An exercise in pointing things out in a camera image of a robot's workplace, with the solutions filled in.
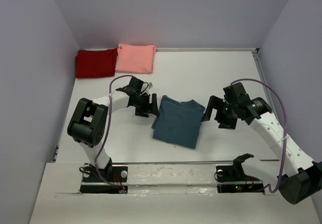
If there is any pink t-shirt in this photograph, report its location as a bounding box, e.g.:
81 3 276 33
115 44 157 74

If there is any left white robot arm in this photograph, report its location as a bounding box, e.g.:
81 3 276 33
67 74 159 186

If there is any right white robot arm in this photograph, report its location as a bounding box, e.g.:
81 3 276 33
202 80 321 204

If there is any blue t-shirt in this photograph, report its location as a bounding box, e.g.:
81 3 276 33
152 95 205 149

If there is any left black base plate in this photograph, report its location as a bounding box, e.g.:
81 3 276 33
78 164 128 194

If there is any folded red t-shirt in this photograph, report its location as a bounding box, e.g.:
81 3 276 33
75 48 118 79

